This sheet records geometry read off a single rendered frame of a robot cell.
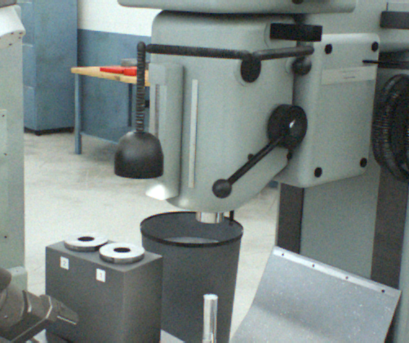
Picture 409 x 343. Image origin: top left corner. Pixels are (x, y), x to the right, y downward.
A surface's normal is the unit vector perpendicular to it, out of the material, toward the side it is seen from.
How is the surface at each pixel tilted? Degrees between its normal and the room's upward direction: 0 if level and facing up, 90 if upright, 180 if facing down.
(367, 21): 90
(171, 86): 90
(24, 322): 119
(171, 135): 90
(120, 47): 90
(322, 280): 63
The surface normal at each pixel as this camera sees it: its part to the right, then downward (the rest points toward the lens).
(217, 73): -0.14, 0.22
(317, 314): -0.65, -0.33
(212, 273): 0.39, 0.29
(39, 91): 0.67, 0.19
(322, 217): -0.74, 0.13
